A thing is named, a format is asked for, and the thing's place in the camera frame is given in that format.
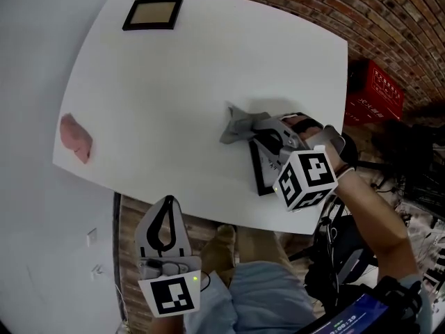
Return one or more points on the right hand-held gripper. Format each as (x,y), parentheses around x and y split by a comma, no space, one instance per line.
(306,179)

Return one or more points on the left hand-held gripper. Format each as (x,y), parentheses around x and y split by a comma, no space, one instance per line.
(170,291)

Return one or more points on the grey wiping cloth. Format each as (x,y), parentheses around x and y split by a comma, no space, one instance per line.
(240,125)

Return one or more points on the black frame white picture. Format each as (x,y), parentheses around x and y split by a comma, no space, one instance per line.
(260,179)

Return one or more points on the black frame tan picture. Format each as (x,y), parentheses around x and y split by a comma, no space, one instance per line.
(153,14)

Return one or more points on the person's left forearm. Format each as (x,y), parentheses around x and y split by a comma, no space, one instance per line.
(168,324)

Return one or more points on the person's right forearm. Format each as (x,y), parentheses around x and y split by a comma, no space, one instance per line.
(382,228)

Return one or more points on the person's right hand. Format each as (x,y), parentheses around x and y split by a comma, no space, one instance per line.
(306,132)

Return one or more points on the khaki trousers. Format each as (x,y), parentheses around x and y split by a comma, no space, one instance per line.
(222,245)

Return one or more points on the black wrist band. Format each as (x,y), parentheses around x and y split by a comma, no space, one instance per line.
(345,170)

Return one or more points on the red fire extinguisher box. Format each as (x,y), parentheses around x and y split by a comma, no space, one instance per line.
(375,96)

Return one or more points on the white table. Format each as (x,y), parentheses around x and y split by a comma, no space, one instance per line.
(167,92)

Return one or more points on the light blue shirt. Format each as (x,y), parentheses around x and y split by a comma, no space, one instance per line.
(264,301)

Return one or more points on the pink cloth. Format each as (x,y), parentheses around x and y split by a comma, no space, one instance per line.
(76,139)

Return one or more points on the tall black office chair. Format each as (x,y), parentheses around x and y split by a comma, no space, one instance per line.
(410,144)

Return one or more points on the phone with blue screen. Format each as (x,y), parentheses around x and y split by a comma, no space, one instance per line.
(351,317)

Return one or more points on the white wall socket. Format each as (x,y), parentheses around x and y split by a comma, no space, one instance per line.
(91,237)
(98,272)

